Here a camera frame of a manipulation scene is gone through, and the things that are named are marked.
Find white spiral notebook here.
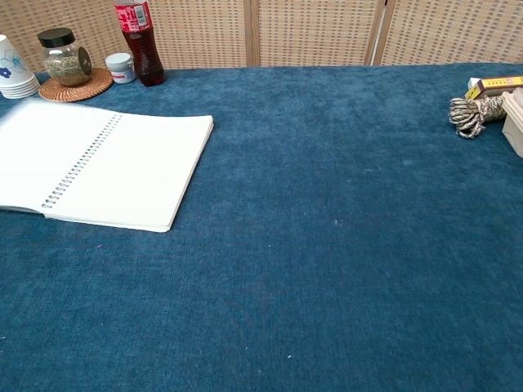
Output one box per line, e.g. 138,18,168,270
0,97,215,234

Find blue tablecloth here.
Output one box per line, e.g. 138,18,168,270
0,62,523,392

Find woven bamboo folding screen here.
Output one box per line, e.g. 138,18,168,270
0,0,523,75

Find cola bottle with red cap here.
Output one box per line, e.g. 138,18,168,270
113,0,166,87

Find small white plastic jar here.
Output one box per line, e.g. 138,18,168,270
104,52,136,85

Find round woven rattan coaster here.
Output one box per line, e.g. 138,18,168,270
38,67,114,103

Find glass jar with black lid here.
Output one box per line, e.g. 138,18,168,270
37,27,93,88

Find long yellow black box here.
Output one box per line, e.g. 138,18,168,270
463,74,523,100

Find beige plastic tray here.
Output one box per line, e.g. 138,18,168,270
500,86,523,159

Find stacked white paper cups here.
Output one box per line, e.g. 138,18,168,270
0,33,42,100

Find bundle of braided rope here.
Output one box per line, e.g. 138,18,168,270
449,94,508,140

